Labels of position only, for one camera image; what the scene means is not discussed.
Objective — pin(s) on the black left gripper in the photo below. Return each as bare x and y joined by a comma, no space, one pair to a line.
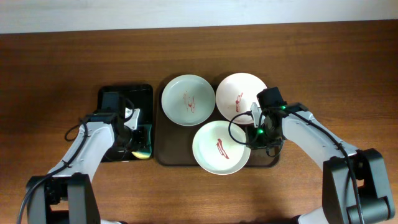
142,140

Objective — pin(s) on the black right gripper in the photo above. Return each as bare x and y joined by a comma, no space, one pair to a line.
256,143

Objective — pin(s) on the yellow green sponge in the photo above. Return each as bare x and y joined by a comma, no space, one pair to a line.
141,146

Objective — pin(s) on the white plate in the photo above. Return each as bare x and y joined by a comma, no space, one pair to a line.
218,148

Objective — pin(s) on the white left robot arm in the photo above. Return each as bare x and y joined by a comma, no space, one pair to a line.
118,130

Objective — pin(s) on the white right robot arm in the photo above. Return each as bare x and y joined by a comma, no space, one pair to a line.
355,185

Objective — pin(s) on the black sponge tray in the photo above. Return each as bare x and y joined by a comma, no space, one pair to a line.
137,96

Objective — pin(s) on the dark brown serving tray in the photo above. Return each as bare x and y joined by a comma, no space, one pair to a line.
173,142

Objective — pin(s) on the pink dirty plate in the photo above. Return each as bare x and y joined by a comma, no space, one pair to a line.
236,94

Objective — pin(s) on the pale green dirty plate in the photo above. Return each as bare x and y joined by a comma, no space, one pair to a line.
188,100

